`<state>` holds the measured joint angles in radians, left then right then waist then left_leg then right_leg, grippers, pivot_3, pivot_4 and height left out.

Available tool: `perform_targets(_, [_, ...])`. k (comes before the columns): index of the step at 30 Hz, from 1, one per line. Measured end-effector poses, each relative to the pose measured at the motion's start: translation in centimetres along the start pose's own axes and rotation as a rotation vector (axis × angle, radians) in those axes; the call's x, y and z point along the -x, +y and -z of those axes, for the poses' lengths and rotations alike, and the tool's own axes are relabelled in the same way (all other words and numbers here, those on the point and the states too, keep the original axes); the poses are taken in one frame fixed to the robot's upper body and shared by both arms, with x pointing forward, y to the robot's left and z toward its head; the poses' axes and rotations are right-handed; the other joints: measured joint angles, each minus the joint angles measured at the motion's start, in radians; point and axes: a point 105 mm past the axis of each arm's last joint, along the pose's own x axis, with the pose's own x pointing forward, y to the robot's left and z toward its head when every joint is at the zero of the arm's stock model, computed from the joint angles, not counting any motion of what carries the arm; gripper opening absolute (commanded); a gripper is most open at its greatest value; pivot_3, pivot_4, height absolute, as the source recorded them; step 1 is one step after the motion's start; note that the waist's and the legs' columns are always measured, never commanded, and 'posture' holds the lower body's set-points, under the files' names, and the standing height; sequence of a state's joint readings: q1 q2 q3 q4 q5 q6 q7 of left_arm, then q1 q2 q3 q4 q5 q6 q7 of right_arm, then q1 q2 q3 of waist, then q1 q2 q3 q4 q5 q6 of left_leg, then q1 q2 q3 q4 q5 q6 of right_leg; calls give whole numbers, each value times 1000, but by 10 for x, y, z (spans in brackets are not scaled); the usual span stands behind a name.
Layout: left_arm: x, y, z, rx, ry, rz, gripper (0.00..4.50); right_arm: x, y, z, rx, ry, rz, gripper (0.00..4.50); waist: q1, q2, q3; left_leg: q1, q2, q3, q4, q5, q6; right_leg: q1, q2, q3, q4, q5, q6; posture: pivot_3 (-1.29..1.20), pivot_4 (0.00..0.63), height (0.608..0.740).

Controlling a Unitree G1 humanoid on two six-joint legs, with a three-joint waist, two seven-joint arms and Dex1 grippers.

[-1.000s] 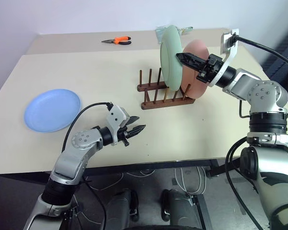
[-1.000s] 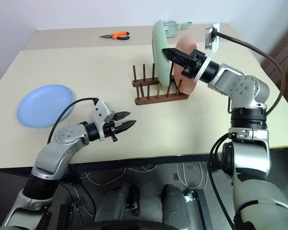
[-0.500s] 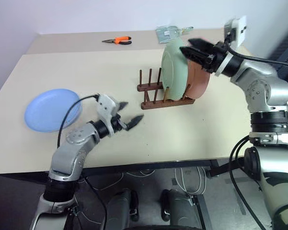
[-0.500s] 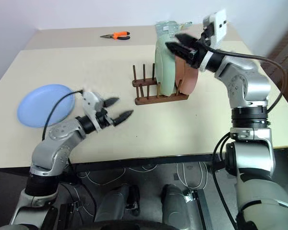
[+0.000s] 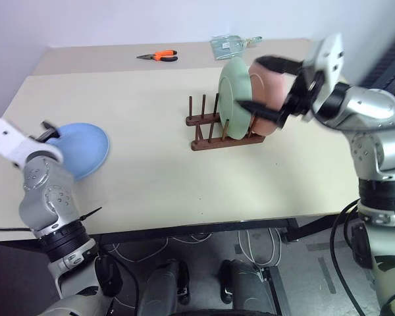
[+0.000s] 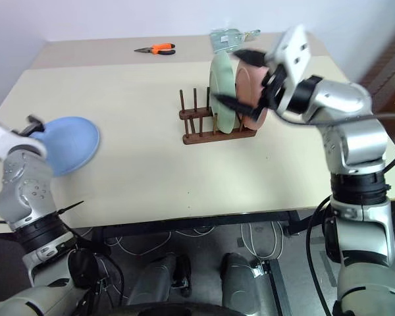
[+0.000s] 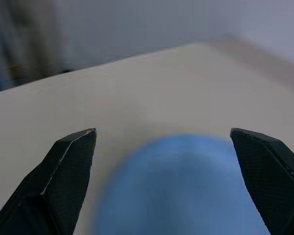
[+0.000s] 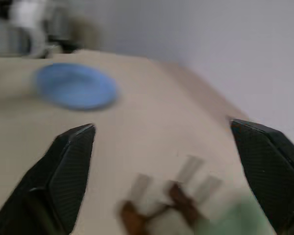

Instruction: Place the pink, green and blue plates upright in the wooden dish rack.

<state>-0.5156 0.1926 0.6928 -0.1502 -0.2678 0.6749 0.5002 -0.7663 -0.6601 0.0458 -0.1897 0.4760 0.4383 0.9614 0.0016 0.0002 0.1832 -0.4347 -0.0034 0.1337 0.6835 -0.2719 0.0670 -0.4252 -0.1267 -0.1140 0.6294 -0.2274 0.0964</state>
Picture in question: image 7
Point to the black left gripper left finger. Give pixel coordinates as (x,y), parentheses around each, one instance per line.
(63,186)

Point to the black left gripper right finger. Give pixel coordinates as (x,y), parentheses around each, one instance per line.
(267,176)

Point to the blue plate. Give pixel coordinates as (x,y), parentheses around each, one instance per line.
(176,186)

